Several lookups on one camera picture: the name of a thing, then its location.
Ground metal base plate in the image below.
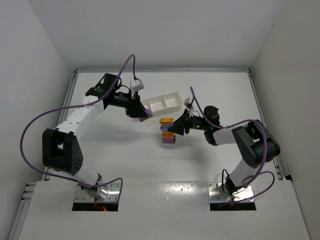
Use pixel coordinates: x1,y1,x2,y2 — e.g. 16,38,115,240
74,180,122,204
207,182,255,204

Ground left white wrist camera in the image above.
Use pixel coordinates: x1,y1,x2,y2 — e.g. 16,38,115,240
129,78,145,93

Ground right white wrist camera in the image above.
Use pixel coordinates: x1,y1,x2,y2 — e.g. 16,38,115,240
183,97,194,110

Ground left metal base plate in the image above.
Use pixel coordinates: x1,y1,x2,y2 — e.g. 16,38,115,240
74,180,122,204

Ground thin purple lego plate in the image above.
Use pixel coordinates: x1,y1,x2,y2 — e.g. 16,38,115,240
162,138,176,144

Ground white three-compartment tray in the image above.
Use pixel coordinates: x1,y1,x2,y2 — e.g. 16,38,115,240
141,92,183,117

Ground purple cable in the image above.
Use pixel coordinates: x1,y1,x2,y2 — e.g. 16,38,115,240
19,54,137,188
189,86,276,207

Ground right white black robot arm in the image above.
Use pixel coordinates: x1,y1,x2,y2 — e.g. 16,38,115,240
168,105,281,195

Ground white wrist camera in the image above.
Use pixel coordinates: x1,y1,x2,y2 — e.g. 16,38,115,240
183,97,194,110
129,78,145,93

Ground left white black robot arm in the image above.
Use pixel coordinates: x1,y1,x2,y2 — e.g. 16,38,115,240
42,73,149,201

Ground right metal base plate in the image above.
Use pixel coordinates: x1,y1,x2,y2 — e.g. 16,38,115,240
207,182,255,204

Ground back aluminium frame rail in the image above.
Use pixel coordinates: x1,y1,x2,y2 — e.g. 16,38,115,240
76,67,250,73

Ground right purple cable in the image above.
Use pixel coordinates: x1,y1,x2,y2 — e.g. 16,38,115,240
189,86,276,207

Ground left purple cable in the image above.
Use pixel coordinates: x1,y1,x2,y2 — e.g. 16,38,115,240
19,54,137,188

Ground yellow striped lego brick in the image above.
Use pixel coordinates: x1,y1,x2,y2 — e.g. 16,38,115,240
159,117,174,125

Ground purple lego brick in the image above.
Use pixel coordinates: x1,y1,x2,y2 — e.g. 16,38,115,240
139,109,153,122

